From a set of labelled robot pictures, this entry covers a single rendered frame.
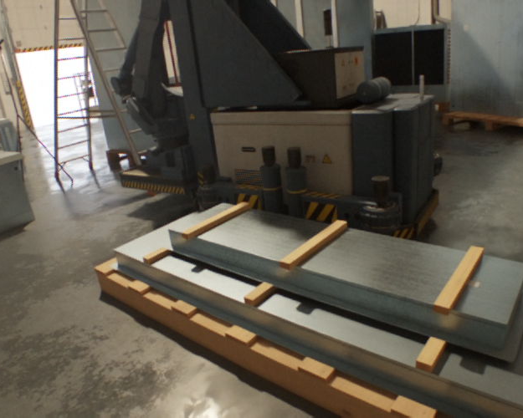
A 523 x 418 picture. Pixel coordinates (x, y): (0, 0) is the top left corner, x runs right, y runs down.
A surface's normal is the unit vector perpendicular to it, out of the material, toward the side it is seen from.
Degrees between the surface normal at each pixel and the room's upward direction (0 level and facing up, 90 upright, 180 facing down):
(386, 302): 90
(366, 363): 90
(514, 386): 0
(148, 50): 90
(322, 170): 90
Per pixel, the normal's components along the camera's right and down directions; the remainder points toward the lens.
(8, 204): 0.81, 0.14
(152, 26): -0.50, 0.23
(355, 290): -0.63, 0.35
